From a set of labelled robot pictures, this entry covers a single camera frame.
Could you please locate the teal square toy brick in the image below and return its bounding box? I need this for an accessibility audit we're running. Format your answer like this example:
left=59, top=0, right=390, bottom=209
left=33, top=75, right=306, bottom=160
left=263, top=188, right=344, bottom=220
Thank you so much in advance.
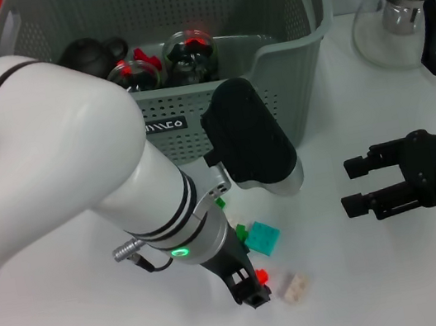
left=241, top=218, right=284, bottom=260

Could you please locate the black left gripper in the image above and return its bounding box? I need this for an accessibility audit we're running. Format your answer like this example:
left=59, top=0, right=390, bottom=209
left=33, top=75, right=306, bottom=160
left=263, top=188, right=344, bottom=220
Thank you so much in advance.
left=196, top=234, right=276, bottom=319

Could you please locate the glass jar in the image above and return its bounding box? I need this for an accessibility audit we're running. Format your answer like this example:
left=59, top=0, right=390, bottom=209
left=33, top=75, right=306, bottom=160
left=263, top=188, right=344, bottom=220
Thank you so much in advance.
left=158, top=25, right=224, bottom=89
left=105, top=55, right=164, bottom=97

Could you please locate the translucent white toy brick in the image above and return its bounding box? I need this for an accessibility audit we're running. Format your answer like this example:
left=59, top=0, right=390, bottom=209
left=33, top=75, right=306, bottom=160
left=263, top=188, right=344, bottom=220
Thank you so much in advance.
left=276, top=269, right=314, bottom=307

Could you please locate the dark red long brick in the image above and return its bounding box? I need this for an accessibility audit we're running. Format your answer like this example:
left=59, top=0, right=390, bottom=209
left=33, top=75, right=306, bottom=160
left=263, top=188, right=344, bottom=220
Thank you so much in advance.
left=131, top=45, right=164, bottom=73

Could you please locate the grey perforated plastic storage bin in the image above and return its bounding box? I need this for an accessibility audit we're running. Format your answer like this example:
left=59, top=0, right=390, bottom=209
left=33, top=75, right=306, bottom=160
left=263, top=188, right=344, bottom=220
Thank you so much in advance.
left=0, top=0, right=355, bottom=197

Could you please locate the bright red long brick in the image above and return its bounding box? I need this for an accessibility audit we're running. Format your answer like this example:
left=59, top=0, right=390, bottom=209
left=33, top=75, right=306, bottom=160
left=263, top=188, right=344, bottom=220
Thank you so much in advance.
left=183, top=35, right=206, bottom=50

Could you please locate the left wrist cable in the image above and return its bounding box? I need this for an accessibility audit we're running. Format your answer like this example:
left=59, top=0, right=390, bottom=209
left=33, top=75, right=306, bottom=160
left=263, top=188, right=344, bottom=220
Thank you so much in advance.
left=109, top=231, right=177, bottom=280

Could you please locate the black clay teapot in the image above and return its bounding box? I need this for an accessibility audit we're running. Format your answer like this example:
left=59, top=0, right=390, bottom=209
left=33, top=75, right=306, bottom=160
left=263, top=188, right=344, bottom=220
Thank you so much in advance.
left=55, top=31, right=133, bottom=84

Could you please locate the tiny red toy brick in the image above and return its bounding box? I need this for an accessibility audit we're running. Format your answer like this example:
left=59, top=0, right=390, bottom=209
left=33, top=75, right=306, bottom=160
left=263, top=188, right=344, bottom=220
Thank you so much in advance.
left=255, top=267, right=271, bottom=285

